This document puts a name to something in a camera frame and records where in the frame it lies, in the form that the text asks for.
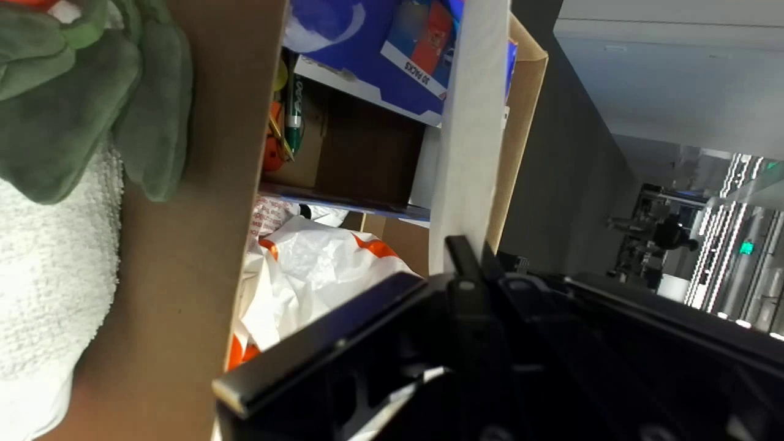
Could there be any brown cardboard box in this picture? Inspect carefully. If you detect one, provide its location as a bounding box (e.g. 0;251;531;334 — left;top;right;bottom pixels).
42;0;548;441

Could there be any blue snack pack box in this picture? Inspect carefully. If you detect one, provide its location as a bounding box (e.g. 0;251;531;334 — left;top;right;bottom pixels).
280;0;521;130

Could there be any white orange plastic bag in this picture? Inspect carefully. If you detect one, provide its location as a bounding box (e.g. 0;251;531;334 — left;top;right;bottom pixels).
225;218;411;370

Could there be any white towel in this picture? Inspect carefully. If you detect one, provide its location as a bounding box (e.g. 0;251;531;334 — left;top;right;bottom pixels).
0;147;123;441

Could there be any red strawberry plush toy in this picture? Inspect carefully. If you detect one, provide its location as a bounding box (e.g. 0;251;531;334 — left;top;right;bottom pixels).
0;0;194;204

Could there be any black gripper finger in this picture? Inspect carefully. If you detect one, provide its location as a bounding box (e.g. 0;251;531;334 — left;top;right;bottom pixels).
447;235;506;316

